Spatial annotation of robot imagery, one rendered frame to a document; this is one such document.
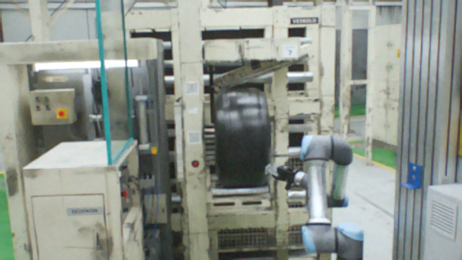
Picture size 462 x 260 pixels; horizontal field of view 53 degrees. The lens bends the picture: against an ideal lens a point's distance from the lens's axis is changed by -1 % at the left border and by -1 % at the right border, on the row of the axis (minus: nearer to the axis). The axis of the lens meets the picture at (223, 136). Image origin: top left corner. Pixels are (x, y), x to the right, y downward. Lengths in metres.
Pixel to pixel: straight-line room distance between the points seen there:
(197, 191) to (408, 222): 1.31
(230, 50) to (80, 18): 9.02
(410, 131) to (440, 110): 0.19
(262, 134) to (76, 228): 1.09
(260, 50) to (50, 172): 1.53
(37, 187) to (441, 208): 1.57
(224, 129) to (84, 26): 9.44
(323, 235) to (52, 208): 1.17
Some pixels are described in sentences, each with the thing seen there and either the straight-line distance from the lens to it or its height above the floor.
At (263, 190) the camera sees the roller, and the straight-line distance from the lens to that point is 2.76.
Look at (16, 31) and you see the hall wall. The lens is 11.89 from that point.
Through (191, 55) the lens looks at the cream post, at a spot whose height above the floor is 1.69.
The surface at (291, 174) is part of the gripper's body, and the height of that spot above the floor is 1.06.
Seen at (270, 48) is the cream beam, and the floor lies 1.72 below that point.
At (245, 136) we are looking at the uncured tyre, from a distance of 2.53.
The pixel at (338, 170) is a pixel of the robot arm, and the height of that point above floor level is 1.14.
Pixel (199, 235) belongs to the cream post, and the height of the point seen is 0.61.
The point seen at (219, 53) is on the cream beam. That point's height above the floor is 1.70.
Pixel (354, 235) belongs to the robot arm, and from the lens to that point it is 2.11.
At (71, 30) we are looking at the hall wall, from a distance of 11.78.
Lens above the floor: 1.74
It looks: 11 degrees down
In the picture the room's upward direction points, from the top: 2 degrees counter-clockwise
